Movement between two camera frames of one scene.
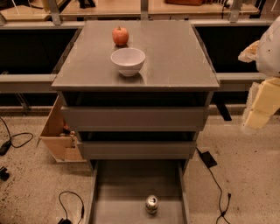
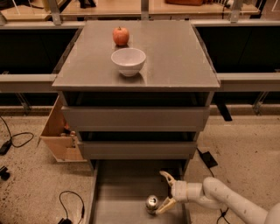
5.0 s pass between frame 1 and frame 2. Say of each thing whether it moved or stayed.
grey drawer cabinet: stayed
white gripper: moved
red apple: stayed
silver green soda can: stayed
